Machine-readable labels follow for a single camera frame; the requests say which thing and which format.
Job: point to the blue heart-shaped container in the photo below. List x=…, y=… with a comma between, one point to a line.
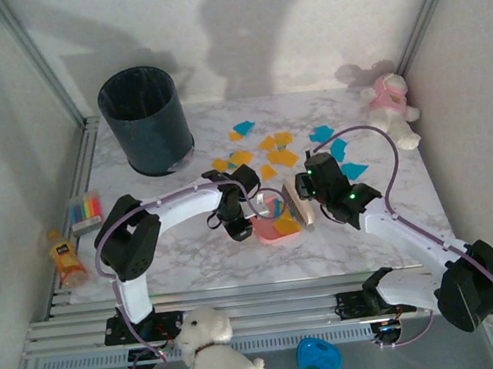
x=318, y=362

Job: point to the pink dustpan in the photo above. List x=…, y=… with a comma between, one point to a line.
x=269, y=235

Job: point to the white plush in pink outfit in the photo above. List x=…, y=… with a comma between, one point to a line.
x=389, y=99

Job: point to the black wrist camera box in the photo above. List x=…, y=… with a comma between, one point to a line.
x=324, y=167
x=239, y=229

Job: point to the dark grey round trash bin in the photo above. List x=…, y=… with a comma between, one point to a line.
x=152, y=128

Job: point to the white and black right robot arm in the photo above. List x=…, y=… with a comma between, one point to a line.
x=401, y=230

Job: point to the white plush dog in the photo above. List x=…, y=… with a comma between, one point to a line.
x=212, y=364

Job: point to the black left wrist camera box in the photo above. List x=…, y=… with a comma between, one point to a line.
x=239, y=229

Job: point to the orange paper scrap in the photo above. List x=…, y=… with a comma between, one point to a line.
x=285, y=158
x=235, y=136
x=268, y=172
x=243, y=157
x=286, y=226
x=268, y=143
x=283, y=138
x=220, y=164

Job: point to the white left camera bracket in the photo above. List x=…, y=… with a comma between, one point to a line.
x=260, y=200

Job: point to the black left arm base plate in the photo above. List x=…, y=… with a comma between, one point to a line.
x=112, y=333

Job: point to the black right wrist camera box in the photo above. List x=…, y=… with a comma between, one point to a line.
x=324, y=167

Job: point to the aluminium front frame rails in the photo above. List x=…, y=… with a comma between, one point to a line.
x=264, y=310

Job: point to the clear box of coloured markers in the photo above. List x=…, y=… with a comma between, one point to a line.
x=86, y=210

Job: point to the orange juice bottle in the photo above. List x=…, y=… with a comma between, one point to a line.
x=64, y=256

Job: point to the wooden hand brush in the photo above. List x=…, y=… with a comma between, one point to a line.
x=300, y=214

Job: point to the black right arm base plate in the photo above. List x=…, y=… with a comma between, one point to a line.
x=349, y=306

